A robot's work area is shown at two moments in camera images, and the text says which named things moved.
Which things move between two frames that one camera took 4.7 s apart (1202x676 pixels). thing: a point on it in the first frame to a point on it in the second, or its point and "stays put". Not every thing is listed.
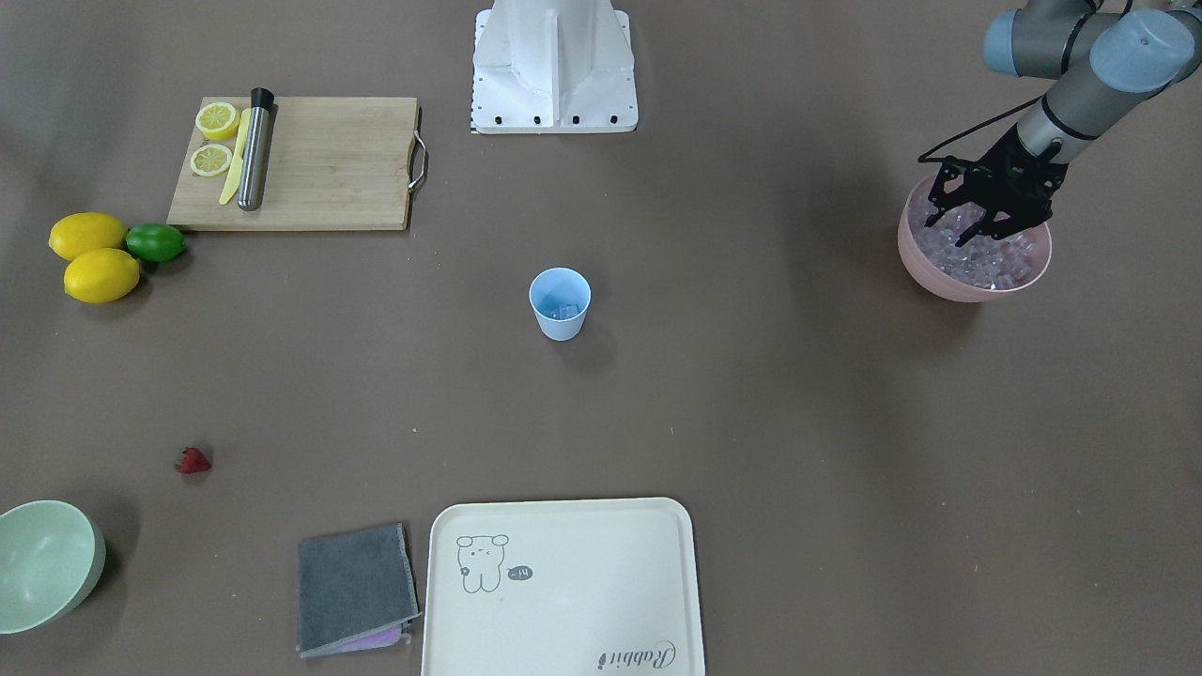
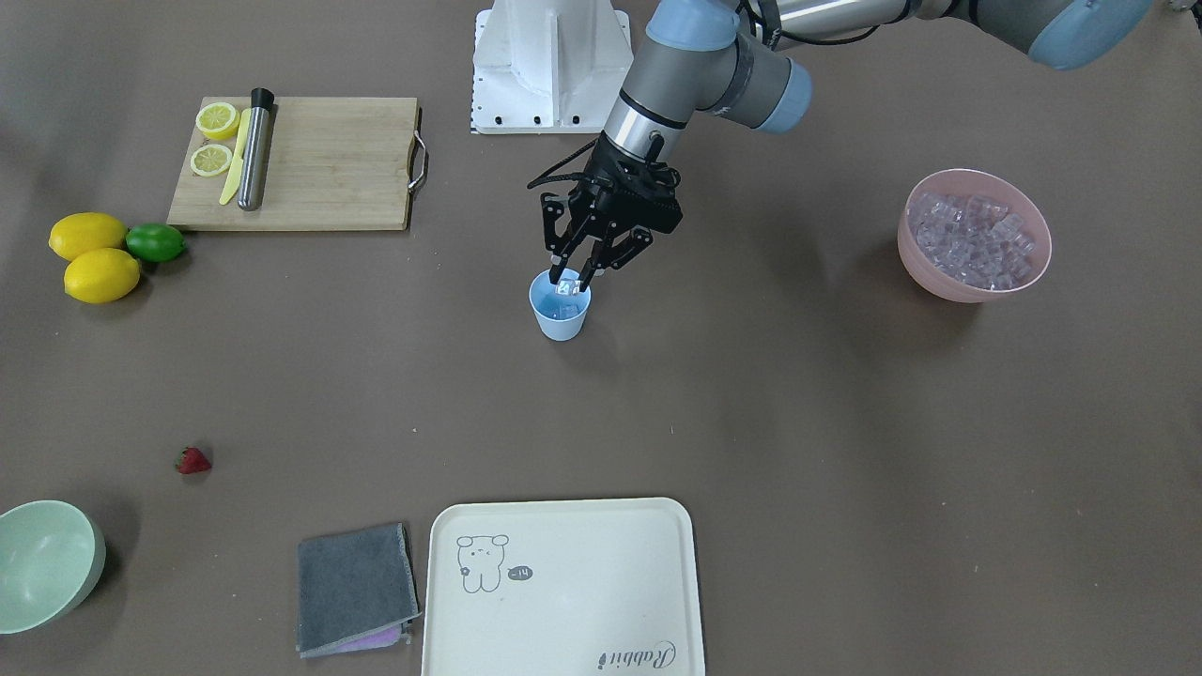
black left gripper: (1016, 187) to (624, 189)
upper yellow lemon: (80, 232) stays put
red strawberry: (191, 460) stays put
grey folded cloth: (356, 591) stays put
